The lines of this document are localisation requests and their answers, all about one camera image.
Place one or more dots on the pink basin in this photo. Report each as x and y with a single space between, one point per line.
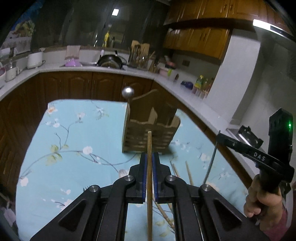
72 63

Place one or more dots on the wall socket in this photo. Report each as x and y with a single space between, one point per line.
185 62

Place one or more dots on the light blue floral tablecloth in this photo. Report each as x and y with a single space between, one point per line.
69 129

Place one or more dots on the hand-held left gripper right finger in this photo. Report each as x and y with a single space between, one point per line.
155 176

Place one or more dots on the dark floral cloth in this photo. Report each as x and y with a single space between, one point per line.
9 213

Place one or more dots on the black wok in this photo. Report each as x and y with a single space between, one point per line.
109 61

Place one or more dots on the wooden cabinets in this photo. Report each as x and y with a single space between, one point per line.
203 39
76 84

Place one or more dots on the blue container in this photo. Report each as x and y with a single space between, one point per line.
186 85

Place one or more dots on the yellow capped oil bottle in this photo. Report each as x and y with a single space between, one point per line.
198 83

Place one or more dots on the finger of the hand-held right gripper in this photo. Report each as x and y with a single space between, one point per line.
233 143
251 136

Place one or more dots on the fruit wall poster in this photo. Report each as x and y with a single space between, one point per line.
20 29

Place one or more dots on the wooden upper cabinets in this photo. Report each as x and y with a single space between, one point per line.
203 39

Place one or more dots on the dish rack with utensils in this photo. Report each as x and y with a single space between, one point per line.
138 62

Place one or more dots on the dark kitchen window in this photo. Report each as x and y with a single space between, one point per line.
69 23

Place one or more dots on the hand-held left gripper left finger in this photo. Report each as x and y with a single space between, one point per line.
143 176

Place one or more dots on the wooden chopstick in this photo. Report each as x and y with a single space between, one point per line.
164 213
189 172
149 143
175 170

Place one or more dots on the wooden lower cabinets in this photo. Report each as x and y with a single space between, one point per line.
76 84

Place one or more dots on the wooden utensil holder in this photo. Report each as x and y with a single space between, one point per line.
138 129

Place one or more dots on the person's right forearm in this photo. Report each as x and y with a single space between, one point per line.
285 219

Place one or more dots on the dark bottle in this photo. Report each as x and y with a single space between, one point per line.
112 42

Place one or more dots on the metal spoon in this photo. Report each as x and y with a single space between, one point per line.
128 92

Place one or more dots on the pink lidded jar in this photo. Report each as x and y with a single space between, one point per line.
170 64

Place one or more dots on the green and white mug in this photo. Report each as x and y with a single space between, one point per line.
173 75

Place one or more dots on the person's right hand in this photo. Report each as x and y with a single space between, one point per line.
261 201

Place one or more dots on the white pot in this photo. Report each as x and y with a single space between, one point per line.
35 59

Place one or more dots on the range hood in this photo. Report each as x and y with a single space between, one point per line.
272 26

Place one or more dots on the pink and white container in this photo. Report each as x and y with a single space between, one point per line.
164 71

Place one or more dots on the red and white rice cooker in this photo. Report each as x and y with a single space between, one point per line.
1 73

